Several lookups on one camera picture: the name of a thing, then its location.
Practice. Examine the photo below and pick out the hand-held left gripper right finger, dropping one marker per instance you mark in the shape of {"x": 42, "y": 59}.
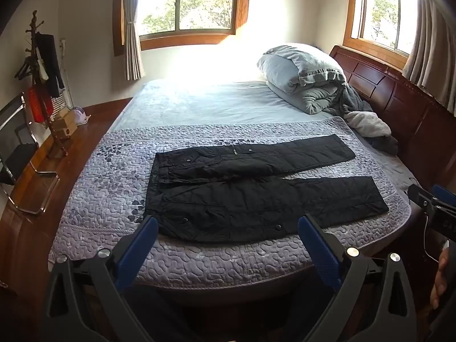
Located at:
{"x": 317, "y": 245}

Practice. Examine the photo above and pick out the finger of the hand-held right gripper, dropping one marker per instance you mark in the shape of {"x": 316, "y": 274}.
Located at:
{"x": 418, "y": 196}

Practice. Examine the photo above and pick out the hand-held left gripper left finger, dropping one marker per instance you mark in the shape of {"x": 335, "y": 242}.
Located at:
{"x": 142, "y": 244}

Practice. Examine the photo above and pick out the black quilted pants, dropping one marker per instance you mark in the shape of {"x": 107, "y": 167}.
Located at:
{"x": 249, "y": 203}

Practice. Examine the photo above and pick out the person's right hand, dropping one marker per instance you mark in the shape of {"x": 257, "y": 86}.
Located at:
{"x": 441, "y": 278}

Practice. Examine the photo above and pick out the grey quilted bedspread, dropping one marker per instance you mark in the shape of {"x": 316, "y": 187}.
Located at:
{"x": 107, "y": 171}

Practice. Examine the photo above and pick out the white fleece cloth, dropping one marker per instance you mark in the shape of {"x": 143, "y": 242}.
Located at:
{"x": 368, "y": 123}

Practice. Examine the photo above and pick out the dark wooden headboard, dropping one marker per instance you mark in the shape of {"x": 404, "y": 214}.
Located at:
{"x": 399, "y": 107}

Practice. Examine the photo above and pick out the dark grey fleece blanket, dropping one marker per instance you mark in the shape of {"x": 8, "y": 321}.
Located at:
{"x": 359, "y": 105}

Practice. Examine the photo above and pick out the cardboard box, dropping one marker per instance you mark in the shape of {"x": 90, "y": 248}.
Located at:
{"x": 66, "y": 126}

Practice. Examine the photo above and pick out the wooden coat rack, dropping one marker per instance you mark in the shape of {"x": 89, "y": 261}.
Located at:
{"x": 53, "y": 135}

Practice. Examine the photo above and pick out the small white appliance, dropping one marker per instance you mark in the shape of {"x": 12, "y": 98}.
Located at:
{"x": 81, "y": 117}

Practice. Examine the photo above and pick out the grey folded duvet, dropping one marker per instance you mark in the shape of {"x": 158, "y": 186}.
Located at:
{"x": 313, "y": 98}

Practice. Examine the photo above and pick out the black office chair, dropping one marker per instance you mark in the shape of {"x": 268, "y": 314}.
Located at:
{"x": 17, "y": 149}

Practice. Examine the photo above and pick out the bed with light grey sheet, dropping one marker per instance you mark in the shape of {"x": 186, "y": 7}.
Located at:
{"x": 213, "y": 103}

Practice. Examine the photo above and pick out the small wooden framed window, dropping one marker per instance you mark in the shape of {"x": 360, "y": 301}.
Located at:
{"x": 356, "y": 41}

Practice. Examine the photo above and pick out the red hanging cloth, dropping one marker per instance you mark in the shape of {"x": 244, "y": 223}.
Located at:
{"x": 37, "y": 103}

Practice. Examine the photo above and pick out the light blue pillow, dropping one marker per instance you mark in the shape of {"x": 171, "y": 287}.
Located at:
{"x": 295, "y": 62}

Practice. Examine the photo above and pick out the black hanging garment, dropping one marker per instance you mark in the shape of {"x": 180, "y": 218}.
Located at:
{"x": 50, "y": 60}

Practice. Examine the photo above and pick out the large wooden framed window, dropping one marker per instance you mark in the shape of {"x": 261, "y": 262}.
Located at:
{"x": 188, "y": 39}

